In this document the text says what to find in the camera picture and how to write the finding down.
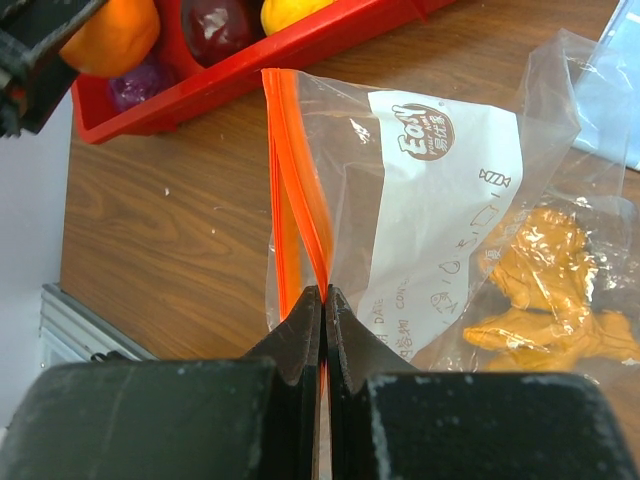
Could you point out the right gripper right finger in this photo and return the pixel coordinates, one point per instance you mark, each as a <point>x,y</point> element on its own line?
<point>390,420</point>

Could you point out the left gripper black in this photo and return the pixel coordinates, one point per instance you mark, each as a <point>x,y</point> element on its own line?
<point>34,78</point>

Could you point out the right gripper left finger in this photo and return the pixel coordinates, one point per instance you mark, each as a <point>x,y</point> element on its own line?
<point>254,417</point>

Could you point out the orange tangerine toy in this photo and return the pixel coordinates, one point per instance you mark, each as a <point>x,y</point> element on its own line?
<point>115,40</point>

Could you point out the dark red plum toy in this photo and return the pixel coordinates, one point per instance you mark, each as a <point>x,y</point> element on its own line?
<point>216,29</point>

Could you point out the clear zip top bag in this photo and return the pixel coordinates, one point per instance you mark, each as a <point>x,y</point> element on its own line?
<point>406,202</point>

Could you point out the orange pretzel snack toy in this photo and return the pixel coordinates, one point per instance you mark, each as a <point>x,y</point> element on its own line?
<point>548,276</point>

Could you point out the red plastic tray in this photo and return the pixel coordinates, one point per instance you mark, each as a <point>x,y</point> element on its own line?
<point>198,90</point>

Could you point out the purple onion toy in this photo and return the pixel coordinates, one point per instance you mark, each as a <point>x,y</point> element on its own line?
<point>150,78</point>

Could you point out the orange yellow mango toy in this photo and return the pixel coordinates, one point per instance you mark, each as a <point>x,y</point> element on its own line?
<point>276,15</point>

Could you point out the blue checked cloth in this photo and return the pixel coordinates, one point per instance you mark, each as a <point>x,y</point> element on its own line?
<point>607,93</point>

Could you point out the aluminium frame rail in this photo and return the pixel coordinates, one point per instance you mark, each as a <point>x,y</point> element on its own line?
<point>69,332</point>

